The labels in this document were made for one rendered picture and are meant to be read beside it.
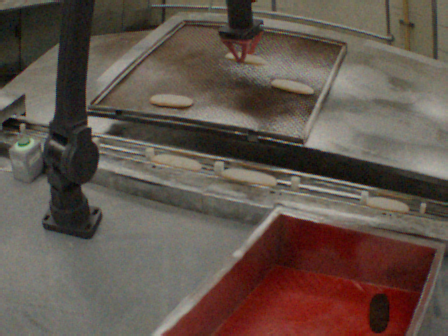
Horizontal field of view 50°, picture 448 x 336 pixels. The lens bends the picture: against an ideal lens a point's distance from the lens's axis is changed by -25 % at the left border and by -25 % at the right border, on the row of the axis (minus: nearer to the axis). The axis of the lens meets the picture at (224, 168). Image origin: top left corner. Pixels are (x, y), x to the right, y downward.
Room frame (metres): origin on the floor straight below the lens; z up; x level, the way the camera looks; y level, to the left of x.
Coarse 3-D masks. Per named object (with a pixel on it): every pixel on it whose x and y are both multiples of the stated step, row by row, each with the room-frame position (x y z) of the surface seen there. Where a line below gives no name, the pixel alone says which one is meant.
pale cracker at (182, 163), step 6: (156, 156) 1.03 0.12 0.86; (162, 156) 1.02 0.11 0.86; (168, 156) 1.02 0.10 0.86; (174, 156) 1.02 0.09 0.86; (156, 162) 1.01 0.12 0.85; (162, 162) 1.00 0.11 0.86; (168, 162) 1.00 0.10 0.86; (174, 162) 1.00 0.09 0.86; (180, 162) 1.00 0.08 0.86; (186, 162) 1.00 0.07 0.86; (192, 162) 1.00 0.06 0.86; (180, 168) 0.98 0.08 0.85; (186, 168) 0.98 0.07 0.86; (192, 168) 0.98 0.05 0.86; (198, 168) 0.98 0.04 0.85
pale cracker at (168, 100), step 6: (156, 96) 1.20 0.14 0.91; (162, 96) 1.20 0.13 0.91; (168, 96) 1.20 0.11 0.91; (174, 96) 1.19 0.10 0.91; (180, 96) 1.19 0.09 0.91; (156, 102) 1.18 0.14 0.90; (162, 102) 1.18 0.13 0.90; (168, 102) 1.17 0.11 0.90; (174, 102) 1.17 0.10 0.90; (180, 102) 1.17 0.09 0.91; (186, 102) 1.17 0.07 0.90
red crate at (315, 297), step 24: (264, 288) 0.67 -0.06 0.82; (288, 288) 0.67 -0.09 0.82; (312, 288) 0.66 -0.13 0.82; (336, 288) 0.65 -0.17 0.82; (360, 288) 0.64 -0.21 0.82; (384, 288) 0.63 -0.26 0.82; (240, 312) 0.61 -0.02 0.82; (264, 312) 0.61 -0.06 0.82; (288, 312) 0.60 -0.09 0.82; (312, 312) 0.60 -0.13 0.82; (336, 312) 0.59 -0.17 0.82; (360, 312) 0.58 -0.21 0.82; (408, 312) 0.55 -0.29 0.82
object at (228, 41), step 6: (222, 36) 1.24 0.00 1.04; (228, 36) 1.23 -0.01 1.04; (234, 36) 1.23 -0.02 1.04; (222, 42) 1.24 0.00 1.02; (228, 42) 1.24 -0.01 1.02; (234, 42) 1.23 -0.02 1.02; (240, 42) 1.21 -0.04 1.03; (246, 42) 1.21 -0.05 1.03; (228, 48) 1.25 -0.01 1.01; (234, 48) 1.25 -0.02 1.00; (246, 48) 1.22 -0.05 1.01; (234, 54) 1.25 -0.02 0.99; (246, 54) 1.24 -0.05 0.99; (240, 60) 1.25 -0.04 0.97
